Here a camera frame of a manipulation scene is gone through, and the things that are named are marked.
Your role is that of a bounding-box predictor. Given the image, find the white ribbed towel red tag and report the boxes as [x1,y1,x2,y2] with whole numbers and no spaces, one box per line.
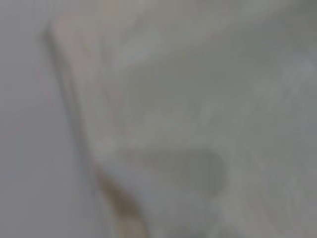
[41,0,317,238]

